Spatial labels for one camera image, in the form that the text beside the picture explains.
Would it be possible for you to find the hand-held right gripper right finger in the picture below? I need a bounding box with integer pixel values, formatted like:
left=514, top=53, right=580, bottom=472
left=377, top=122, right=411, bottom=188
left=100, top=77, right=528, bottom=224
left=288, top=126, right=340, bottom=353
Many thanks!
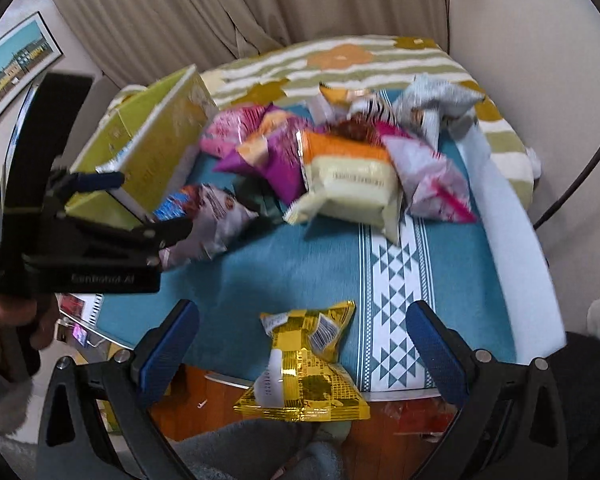
left=405, top=300, right=571, bottom=480

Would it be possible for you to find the person's grey trouser leg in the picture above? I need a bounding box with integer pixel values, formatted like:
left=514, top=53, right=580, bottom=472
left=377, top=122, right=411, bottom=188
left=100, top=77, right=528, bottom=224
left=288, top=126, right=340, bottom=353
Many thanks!
left=172, top=417, right=351, bottom=480

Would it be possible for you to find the pink marshmallow snack packet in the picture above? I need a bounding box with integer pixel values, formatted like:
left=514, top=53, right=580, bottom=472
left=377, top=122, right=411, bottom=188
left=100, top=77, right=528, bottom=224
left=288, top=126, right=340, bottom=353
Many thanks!
left=382, top=135, right=478, bottom=224

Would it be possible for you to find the person's left forearm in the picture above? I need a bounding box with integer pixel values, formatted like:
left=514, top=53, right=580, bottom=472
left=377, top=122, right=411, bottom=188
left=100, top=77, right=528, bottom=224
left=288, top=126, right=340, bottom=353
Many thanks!
left=0, top=355, right=37, bottom=435

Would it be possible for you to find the purple snack packet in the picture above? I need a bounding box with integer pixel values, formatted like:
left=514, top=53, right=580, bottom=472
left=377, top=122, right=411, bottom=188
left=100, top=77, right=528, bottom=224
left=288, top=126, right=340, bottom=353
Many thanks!
left=215, top=107, right=316, bottom=201

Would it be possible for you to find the brown striped snack packet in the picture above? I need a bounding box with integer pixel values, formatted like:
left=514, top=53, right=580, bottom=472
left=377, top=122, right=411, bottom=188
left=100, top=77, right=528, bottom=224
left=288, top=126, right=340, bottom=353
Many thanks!
left=337, top=97, right=411, bottom=143

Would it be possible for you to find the person's left hand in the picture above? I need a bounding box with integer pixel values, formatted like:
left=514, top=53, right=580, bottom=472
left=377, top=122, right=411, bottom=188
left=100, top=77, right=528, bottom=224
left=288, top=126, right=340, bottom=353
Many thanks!
left=0, top=292, right=62, bottom=377

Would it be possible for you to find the grey brown snack packet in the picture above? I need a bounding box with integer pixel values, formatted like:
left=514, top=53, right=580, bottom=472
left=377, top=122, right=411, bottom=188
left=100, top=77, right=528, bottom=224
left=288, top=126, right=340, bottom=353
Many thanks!
left=152, top=183, right=259, bottom=268

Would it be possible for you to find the green striped floral blanket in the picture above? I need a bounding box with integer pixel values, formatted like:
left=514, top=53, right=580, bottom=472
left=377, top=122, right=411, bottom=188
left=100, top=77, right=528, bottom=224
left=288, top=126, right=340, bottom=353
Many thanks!
left=105, top=35, right=543, bottom=211

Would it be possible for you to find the magenta dotted snack packet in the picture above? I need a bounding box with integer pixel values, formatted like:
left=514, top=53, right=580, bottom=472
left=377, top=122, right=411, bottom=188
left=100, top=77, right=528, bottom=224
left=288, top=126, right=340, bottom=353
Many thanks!
left=200, top=105, right=266, bottom=161

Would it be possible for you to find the grey blue crumpled snack packet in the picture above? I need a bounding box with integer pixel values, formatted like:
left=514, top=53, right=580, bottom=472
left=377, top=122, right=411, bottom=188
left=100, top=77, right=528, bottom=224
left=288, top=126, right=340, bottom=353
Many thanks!
left=392, top=74, right=486, bottom=148

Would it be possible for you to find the beige curtain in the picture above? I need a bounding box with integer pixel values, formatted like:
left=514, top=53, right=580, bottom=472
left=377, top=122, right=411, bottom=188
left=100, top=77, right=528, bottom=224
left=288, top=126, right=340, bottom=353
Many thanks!
left=40, top=0, right=451, bottom=91

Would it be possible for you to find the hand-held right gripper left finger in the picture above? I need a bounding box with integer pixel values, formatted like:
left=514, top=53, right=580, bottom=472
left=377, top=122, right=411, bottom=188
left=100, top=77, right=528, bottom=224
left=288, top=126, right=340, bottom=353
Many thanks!
left=36, top=299, right=201, bottom=480

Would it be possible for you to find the orange grey snack packet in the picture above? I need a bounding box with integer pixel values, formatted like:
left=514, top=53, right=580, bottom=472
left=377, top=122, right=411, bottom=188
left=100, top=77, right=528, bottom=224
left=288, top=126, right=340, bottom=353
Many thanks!
left=305, top=82, right=376, bottom=126

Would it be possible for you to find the teal patterned table cloth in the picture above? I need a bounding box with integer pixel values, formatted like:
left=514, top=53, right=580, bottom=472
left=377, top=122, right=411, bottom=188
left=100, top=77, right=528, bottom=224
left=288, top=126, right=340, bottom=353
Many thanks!
left=97, top=90, right=518, bottom=393

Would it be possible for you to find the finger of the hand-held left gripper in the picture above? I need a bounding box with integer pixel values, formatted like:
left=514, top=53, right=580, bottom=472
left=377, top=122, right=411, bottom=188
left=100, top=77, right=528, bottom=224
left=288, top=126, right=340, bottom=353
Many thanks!
left=25, top=216, right=194, bottom=272
left=47, top=169, right=127, bottom=206

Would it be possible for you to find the framed wall picture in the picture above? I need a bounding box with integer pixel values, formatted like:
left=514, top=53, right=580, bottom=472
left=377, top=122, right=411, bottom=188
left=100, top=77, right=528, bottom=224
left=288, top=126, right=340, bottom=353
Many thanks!
left=0, top=11, right=63, bottom=136

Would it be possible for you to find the gold yellow snack packet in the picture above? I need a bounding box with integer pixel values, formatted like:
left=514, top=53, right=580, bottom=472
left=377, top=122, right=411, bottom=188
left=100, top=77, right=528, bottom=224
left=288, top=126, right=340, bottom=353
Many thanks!
left=232, top=300, right=372, bottom=423

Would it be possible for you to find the pale yellow orange snack packet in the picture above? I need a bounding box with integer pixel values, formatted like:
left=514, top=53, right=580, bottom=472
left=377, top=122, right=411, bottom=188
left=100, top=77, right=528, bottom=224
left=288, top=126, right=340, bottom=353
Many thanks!
left=283, top=129, right=406, bottom=246

